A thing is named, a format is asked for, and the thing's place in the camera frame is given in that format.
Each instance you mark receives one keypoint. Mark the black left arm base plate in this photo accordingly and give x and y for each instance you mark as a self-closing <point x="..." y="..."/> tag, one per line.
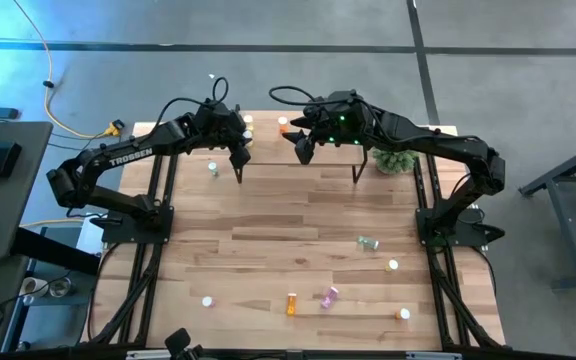
<point x="113" y="235"/>

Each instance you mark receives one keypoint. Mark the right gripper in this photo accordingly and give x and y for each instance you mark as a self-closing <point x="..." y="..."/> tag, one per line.
<point x="340" y="120"/>

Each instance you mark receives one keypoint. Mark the white paper sheet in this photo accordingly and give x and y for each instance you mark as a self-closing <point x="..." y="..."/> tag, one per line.
<point x="88" y="240"/>

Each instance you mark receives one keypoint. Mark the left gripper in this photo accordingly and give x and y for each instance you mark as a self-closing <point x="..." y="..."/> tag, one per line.
<point x="218" y="125"/>

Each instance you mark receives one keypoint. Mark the green faux plant grey pot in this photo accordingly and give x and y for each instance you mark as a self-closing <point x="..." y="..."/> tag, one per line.
<point x="395" y="162"/>

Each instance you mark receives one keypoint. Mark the black aluminium table frame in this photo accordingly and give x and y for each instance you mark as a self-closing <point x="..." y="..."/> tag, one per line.
<point x="171" y="180"/>

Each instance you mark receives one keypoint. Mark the black desk leg beam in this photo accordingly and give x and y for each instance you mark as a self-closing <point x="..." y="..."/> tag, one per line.
<point x="53" y="250"/>

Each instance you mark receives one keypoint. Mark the orange medicine bottle white cap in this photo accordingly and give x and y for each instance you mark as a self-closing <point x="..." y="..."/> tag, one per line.
<point x="282" y="121"/>
<point x="291" y="303"/>
<point x="403" y="313"/>

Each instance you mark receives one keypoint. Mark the white tape roll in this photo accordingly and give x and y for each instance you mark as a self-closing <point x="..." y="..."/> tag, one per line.
<point x="23" y="287"/>

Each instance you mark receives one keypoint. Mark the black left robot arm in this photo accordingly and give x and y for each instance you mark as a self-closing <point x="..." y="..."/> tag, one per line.
<point x="128" y="157"/>

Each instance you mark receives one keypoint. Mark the round metal cup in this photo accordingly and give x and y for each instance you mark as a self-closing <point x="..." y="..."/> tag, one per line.
<point x="60" y="287"/>

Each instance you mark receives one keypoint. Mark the wooden shelf black metal frame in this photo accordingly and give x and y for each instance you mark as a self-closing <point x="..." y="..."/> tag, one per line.
<point x="328" y="152"/>

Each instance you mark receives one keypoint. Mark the silver metal bracket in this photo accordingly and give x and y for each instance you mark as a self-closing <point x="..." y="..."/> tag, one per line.
<point x="143" y="354"/>
<point x="433" y="356"/>

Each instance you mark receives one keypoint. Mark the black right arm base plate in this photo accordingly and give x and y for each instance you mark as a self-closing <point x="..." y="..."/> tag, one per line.
<point x="424" y="225"/>

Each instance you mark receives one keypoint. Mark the grey metal stand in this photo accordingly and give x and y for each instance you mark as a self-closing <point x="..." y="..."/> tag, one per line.
<point x="558" y="171"/>

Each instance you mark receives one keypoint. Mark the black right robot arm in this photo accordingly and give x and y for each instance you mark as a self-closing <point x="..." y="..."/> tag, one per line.
<point x="428" y="137"/>

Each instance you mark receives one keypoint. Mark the black handheld device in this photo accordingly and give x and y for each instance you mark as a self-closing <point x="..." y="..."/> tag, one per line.
<point x="180" y="340"/>

